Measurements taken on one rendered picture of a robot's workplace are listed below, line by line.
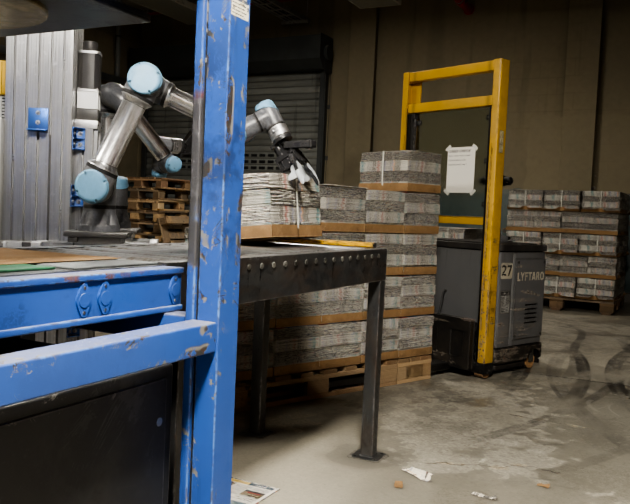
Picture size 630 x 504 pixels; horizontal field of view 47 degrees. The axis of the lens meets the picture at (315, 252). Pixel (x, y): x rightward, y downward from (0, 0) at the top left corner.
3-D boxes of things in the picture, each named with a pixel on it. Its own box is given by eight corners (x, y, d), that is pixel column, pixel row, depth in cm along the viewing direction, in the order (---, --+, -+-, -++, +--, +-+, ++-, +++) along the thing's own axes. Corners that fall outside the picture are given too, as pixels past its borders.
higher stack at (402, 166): (348, 371, 432) (358, 151, 426) (383, 366, 452) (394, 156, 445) (396, 384, 403) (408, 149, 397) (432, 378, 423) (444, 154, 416)
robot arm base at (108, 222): (75, 230, 268) (75, 203, 267) (81, 229, 283) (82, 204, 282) (117, 232, 270) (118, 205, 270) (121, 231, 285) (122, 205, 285)
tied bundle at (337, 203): (275, 229, 389) (277, 185, 388) (316, 230, 408) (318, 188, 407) (324, 232, 361) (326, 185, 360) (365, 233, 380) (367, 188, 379)
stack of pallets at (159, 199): (159, 267, 1112) (162, 181, 1105) (213, 271, 1076) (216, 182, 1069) (101, 272, 989) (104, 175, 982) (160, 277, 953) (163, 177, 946)
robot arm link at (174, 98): (130, 95, 280) (247, 151, 286) (126, 91, 269) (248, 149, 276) (143, 68, 280) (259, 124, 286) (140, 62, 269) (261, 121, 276)
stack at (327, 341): (176, 397, 356) (182, 226, 352) (349, 371, 433) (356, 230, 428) (220, 416, 327) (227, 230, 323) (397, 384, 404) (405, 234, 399)
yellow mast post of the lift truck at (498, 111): (471, 361, 431) (488, 59, 422) (480, 359, 437) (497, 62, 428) (484, 363, 425) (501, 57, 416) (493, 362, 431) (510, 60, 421)
